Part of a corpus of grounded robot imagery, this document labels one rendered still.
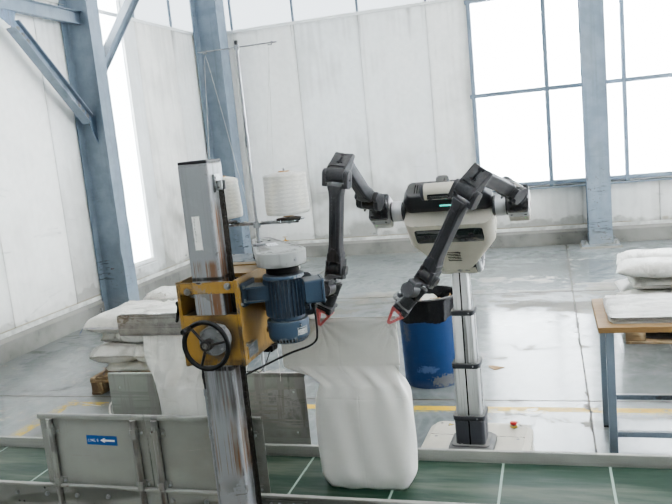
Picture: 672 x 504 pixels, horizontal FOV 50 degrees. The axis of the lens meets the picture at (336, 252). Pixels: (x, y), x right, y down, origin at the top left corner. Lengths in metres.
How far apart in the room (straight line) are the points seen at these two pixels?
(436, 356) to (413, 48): 6.58
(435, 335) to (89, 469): 2.59
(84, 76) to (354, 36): 4.18
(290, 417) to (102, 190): 5.69
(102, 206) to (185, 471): 5.92
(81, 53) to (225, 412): 6.61
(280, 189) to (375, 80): 8.44
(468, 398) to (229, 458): 1.27
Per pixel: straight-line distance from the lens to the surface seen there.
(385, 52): 11.02
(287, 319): 2.59
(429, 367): 5.16
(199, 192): 2.56
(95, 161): 8.79
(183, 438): 3.14
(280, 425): 3.55
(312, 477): 3.24
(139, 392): 3.82
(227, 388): 2.69
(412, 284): 2.74
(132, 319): 3.33
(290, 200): 2.65
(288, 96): 11.40
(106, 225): 8.81
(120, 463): 3.35
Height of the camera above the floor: 1.79
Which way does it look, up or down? 9 degrees down
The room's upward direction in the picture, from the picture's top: 6 degrees counter-clockwise
